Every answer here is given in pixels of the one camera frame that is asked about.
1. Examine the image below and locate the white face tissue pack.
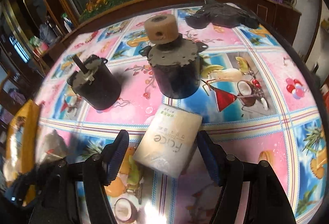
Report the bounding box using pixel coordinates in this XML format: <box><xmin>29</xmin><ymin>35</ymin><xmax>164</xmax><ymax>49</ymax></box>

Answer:
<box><xmin>133</xmin><ymin>104</ymin><xmax>202</xmax><ymax>178</ymax></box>

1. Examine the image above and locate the yellow cardboard box tray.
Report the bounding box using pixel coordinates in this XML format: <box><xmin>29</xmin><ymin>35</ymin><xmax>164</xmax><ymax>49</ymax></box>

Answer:
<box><xmin>2</xmin><ymin>99</ymin><xmax>42</xmax><ymax>204</ymax></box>

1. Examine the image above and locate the colourful cartoon tablecloth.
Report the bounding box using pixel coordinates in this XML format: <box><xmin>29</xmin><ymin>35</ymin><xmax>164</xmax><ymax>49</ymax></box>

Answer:
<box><xmin>35</xmin><ymin>7</ymin><xmax>328</xmax><ymax>223</ymax></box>

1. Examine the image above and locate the black motor with shaft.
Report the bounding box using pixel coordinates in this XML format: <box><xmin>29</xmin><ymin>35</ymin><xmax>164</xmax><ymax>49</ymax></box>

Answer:
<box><xmin>67</xmin><ymin>55</ymin><xmax>122</xmax><ymax>111</ymax></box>

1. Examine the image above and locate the black motor with tan pulley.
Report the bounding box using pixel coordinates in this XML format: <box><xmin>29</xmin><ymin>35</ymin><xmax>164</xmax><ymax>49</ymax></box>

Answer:
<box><xmin>139</xmin><ymin>14</ymin><xmax>208</xmax><ymax>99</ymax></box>

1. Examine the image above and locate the grey thermos kettle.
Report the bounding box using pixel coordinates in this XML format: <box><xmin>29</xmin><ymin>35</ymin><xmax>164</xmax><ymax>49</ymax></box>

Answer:
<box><xmin>39</xmin><ymin>23</ymin><xmax>57</xmax><ymax>45</ymax></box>

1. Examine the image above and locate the black plastic gun-shaped part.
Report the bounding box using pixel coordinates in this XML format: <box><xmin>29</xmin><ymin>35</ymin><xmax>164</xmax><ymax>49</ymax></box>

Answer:
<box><xmin>185</xmin><ymin>0</ymin><xmax>259</xmax><ymax>29</ymax></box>

